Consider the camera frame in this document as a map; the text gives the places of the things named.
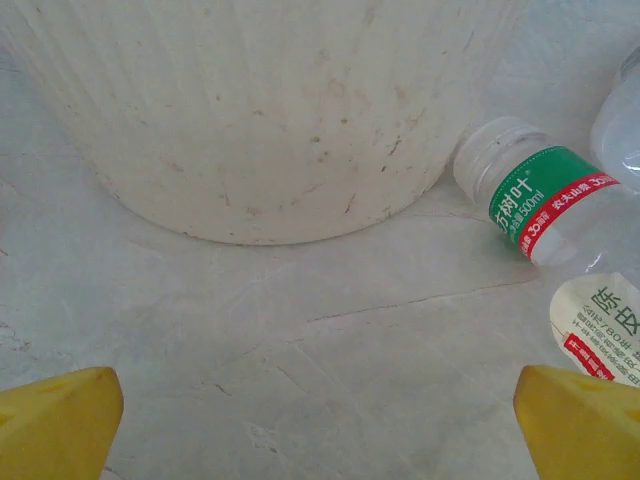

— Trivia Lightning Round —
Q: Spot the clear unlabelled plastic bottle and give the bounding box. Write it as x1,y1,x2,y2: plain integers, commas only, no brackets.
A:
588,43,640,195

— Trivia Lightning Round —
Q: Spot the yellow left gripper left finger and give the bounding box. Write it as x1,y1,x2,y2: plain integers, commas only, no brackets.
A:
0,366,125,480

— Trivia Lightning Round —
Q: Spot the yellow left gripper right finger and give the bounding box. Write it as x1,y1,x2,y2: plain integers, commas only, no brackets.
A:
513,364,640,480

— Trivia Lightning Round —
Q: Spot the clear bottle green red label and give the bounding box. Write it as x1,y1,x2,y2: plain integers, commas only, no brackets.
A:
452,116,640,301

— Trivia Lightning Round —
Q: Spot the clear bottle cream label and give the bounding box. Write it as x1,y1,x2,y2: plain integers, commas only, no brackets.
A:
548,272,640,390

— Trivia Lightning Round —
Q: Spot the white ribbed waste bin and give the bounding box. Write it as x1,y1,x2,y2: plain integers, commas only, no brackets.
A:
0,0,531,246

